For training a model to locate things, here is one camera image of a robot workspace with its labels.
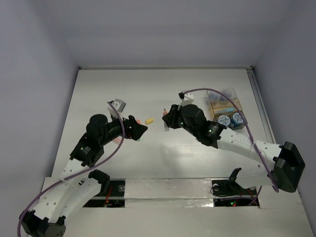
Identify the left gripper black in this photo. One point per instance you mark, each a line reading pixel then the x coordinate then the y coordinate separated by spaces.
pixel 132 129

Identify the blue highlighter marker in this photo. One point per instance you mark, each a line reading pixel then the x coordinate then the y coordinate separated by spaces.
pixel 226 110

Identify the blue patterned tape roll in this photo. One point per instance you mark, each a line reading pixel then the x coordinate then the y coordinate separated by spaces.
pixel 237 120

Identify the yellow marker cap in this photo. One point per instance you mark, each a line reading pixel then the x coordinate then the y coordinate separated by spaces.
pixel 149 121

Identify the clear jar purple lid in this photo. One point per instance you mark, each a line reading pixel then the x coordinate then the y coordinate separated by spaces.
pixel 223 96

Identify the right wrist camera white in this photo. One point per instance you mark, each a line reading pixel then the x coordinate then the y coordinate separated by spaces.
pixel 186 96

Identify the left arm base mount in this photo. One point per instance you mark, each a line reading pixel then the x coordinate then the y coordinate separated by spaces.
pixel 113 198

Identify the three-compartment desk organizer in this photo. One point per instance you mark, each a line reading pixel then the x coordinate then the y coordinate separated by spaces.
pixel 215 106

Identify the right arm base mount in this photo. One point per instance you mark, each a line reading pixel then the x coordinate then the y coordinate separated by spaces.
pixel 227 193

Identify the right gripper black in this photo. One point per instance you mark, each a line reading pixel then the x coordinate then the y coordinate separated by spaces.
pixel 171 117

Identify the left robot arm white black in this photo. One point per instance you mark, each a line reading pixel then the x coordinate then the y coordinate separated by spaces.
pixel 79 181

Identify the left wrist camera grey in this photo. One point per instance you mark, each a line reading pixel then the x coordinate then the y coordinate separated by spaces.
pixel 119 105

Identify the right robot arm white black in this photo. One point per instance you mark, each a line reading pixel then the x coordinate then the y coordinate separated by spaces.
pixel 280 166

